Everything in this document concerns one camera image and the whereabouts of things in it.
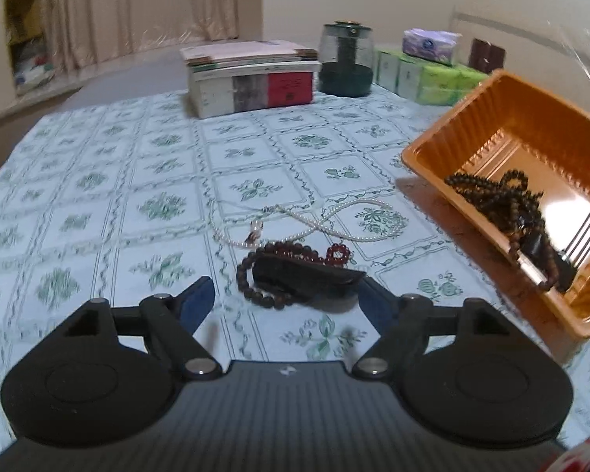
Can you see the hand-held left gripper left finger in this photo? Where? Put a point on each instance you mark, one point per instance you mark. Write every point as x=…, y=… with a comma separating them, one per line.
x=196, y=302

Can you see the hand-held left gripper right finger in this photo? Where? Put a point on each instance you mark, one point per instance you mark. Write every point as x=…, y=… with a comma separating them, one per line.
x=376, y=305

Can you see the orange plastic tray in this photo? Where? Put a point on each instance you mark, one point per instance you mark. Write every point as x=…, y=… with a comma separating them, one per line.
x=472, y=137

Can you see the green floral tablecloth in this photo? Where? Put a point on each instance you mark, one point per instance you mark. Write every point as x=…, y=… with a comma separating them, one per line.
x=103, y=206

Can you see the thick white red book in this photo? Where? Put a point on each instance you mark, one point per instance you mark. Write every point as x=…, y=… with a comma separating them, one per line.
x=255, y=91

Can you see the green tissue pack bundle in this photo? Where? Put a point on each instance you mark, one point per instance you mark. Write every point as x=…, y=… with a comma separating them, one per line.
x=423, y=81

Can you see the bay window ledge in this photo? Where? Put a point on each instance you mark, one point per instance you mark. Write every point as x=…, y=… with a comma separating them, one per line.
x=103, y=78

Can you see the glass jar green base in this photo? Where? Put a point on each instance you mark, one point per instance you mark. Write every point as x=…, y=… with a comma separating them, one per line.
x=346, y=59

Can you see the thin green edged book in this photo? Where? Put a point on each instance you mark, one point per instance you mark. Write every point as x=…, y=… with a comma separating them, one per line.
x=275, y=61

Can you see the pink cover book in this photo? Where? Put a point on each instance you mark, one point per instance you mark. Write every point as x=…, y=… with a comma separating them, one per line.
x=246, y=50

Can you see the red patterned clothing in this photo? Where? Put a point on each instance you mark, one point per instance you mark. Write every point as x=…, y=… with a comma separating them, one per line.
x=585, y=457

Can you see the purple tissue pack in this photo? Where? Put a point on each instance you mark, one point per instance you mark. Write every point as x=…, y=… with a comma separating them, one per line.
x=430, y=46

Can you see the brown cylindrical canister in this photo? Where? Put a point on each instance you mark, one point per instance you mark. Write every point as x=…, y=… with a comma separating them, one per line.
x=486, y=56

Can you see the printed plastic bag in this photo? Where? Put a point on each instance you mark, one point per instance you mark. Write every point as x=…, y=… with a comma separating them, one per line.
x=34, y=76

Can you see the beige curtain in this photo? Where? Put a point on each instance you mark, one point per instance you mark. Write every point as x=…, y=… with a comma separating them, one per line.
x=152, y=5

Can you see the clear chair backrest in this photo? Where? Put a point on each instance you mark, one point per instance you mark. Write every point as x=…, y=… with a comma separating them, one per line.
x=501, y=22

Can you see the yellow shelf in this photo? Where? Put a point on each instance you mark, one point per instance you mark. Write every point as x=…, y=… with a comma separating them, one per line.
x=24, y=10

